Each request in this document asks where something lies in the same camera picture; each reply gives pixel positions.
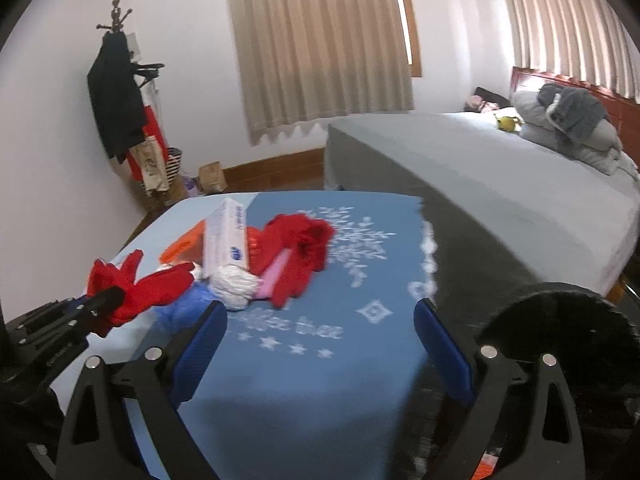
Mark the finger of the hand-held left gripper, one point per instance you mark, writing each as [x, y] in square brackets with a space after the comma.
[47, 314]
[106, 300]

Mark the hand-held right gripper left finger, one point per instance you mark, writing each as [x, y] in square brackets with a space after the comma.
[200, 350]

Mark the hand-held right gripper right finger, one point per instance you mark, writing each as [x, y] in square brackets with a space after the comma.
[447, 355]

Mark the pink cloth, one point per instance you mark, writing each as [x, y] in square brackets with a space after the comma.
[272, 277]

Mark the white printed box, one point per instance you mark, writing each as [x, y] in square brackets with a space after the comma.
[225, 235]

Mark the blue fuzzy cloth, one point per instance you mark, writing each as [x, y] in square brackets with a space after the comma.
[182, 307]

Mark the white sock ball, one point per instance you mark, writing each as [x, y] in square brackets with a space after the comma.
[232, 285]

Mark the orange wrapper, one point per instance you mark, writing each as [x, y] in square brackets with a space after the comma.
[182, 247]

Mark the red plastic bag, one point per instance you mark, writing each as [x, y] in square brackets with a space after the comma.
[255, 247]

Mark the beige tote bag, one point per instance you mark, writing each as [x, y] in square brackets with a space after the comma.
[152, 165]

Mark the red knitted glove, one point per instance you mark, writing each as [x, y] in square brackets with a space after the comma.
[300, 245]

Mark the striped bag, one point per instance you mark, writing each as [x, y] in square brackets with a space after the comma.
[175, 167]

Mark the brown paper bag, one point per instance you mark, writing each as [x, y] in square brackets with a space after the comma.
[211, 177]

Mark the red garment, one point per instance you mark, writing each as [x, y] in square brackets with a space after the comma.
[152, 130]

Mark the grey bed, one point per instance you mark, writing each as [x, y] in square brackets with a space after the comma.
[475, 175]

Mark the black coat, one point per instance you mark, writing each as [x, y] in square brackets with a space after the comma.
[115, 100]

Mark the yellow plush toy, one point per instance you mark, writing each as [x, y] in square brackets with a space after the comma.
[506, 122]

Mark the folded light grey quilt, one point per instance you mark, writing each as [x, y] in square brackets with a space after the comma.
[600, 152]

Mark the pink and black bag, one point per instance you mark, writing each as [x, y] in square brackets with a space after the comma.
[482, 102]

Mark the light grey pillow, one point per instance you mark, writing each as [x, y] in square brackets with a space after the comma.
[525, 107]

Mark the grey fleece garment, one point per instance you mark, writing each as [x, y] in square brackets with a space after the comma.
[575, 110]

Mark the coat rack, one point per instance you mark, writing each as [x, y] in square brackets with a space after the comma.
[116, 15]

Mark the wooden headboard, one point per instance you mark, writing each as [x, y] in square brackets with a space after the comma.
[625, 105]

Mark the beige window curtain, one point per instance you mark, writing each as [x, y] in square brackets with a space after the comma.
[320, 40]

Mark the beige pleated curtain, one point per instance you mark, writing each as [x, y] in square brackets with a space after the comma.
[565, 25]

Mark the wooden window frame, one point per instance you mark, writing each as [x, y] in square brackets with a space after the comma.
[412, 35]

